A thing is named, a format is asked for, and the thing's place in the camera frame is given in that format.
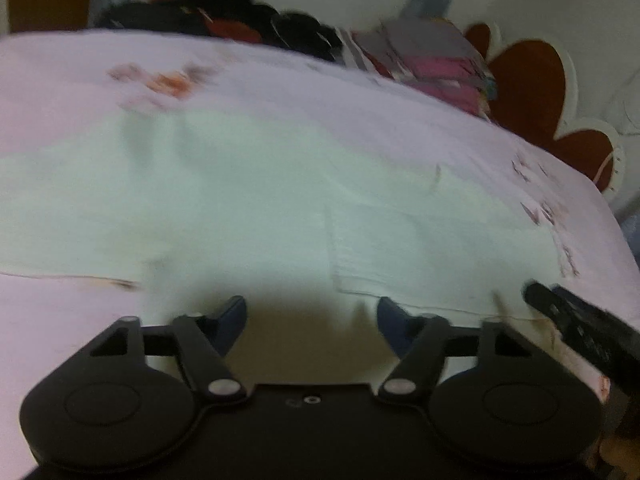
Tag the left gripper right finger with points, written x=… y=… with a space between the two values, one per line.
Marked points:
x=487 y=390

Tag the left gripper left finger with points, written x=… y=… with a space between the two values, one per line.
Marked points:
x=133 y=390

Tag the white knit sweater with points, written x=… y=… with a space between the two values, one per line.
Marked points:
x=189 y=205

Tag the stack of folded clothes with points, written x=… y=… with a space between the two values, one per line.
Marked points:
x=433 y=57

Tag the pile of black clothes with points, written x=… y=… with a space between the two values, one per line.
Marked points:
x=249 y=21

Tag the red and white headboard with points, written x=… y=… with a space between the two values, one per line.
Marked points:
x=537 y=98

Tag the pink floral bed sheet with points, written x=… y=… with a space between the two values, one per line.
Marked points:
x=54 y=86

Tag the striped pillow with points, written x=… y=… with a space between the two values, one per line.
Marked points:
x=350 y=55

